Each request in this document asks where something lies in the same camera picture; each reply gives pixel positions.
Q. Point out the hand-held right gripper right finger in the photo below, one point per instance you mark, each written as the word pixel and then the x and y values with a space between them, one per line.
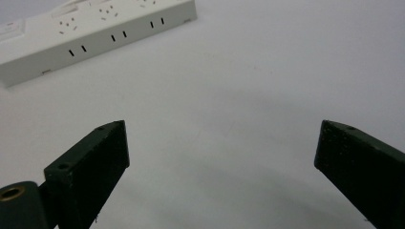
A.
pixel 366 171

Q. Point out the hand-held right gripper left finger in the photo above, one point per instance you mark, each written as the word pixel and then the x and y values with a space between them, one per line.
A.
pixel 92 171

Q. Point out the white power strip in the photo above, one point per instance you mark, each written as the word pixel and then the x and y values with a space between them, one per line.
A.
pixel 95 35

